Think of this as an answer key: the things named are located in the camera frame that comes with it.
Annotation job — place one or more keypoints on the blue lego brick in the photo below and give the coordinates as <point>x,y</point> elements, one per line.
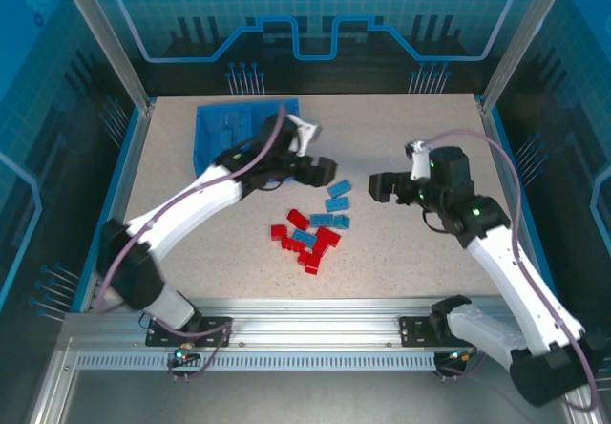
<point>337,204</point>
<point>343,222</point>
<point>304,237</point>
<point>322,219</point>
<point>340,189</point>

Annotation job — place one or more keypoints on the red lego brick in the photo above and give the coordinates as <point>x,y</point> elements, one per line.
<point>304,258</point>
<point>292,244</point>
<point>280,232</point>
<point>297,218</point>
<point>329,236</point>
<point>320,248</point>
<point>312,266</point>

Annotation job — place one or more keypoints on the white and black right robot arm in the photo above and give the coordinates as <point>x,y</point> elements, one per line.
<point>501,261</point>

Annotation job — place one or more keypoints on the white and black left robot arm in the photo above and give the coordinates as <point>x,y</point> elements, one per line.
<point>191,204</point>

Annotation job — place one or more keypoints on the blue two-compartment plastic bin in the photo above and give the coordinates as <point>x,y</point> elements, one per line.
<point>215,128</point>

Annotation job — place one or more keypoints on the blue table edge strip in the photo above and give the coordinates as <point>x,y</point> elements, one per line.
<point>520,195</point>
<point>107,204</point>

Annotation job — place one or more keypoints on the blue printed side panel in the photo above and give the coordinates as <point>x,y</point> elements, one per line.
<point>38,133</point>
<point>573,133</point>

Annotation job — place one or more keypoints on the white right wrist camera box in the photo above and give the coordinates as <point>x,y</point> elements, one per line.
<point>419,163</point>

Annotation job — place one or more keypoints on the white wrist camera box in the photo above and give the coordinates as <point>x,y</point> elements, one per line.
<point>305,133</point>
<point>419,163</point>

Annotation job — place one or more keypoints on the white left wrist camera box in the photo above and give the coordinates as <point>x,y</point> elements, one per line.
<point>305,133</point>

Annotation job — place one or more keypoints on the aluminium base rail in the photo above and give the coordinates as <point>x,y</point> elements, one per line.
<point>310,321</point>

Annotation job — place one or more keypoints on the aluminium frame post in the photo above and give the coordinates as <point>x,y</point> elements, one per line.
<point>110,42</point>
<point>520,37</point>

